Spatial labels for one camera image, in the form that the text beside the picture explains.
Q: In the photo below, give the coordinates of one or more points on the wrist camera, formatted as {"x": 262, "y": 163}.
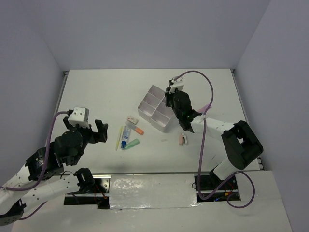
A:
{"x": 79, "y": 116}
{"x": 175, "y": 84}

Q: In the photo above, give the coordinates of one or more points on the orange highlighter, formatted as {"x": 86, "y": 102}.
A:
{"x": 134, "y": 127}

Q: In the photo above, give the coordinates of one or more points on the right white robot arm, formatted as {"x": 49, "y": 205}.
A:
{"x": 240, "y": 143}

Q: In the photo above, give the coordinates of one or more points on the yellow white pen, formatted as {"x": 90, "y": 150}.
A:
{"x": 119, "y": 138}

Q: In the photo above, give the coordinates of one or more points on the blue white glue tube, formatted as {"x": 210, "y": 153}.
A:
{"x": 125, "y": 137}

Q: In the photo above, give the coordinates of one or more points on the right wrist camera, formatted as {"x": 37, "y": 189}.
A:
{"x": 175, "y": 84}

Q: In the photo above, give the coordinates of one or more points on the pink small stapler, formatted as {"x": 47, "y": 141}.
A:
{"x": 183, "y": 139}

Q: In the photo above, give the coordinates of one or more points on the green highlighter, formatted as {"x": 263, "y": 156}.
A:
{"x": 132, "y": 144}

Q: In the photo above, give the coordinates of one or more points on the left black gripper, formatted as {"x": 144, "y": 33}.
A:
{"x": 101, "y": 136}

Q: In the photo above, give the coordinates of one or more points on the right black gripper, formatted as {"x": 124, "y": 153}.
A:
{"x": 169, "y": 95}

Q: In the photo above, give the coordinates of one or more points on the white compartment organizer box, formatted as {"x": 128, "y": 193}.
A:
{"x": 153, "y": 109}

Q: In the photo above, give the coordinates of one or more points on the white eraser with sleeve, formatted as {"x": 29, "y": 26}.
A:
{"x": 133, "y": 120}

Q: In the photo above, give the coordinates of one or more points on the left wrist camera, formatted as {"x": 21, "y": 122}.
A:
{"x": 79, "y": 116}

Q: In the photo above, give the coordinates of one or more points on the purple highlighter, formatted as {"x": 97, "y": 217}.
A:
{"x": 204, "y": 108}

